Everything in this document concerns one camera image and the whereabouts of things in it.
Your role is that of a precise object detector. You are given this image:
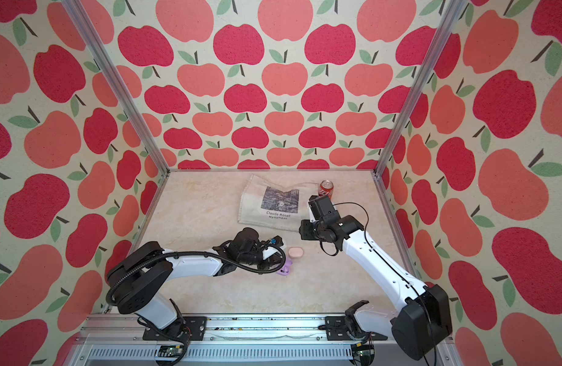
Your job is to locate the pink earbud charging case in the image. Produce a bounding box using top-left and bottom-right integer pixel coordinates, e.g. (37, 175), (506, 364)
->
(287, 247), (305, 259)

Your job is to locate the purple earbud charging case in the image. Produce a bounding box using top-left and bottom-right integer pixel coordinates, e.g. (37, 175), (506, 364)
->
(276, 259), (293, 276)

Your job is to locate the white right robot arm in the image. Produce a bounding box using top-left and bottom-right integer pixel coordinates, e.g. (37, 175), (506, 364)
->
(299, 196), (453, 361)

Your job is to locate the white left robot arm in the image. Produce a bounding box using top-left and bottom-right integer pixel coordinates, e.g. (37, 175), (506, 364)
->
(106, 227), (287, 330)

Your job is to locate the red cola can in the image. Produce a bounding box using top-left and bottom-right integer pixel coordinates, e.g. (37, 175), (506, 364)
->
(318, 179), (334, 198)

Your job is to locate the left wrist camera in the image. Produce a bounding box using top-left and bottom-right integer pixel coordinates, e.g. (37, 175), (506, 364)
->
(263, 236), (284, 259)

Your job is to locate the black corrugated cable conduit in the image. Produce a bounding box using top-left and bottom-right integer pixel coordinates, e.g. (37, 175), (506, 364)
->
(106, 244), (286, 307)

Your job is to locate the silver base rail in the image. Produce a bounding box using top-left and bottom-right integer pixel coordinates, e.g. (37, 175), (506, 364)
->
(62, 314), (454, 365)

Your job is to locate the left aluminium frame post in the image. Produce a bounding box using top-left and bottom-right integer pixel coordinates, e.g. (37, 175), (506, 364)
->
(61, 1), (170, 178)

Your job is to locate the aluminium frame post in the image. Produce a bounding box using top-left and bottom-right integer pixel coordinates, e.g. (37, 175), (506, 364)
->
(61, 1), (170, 178)
(373, 0), (469, 180)

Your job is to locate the right aluminium frame post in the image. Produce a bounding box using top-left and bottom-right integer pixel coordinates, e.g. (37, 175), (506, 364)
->
(373, 0), (469, 180)

